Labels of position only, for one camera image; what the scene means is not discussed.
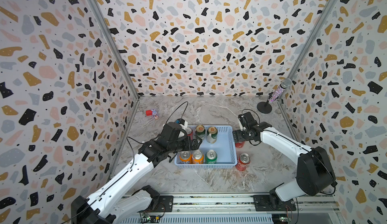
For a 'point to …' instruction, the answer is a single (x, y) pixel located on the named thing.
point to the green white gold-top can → (212, 133)
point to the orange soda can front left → (185, 157)
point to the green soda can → (210, 157)
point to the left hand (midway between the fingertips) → (197, 141)
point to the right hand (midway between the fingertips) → (240, 135)
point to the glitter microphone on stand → (264, 107)
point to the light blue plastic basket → (224, 147)
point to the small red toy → (152, 112)
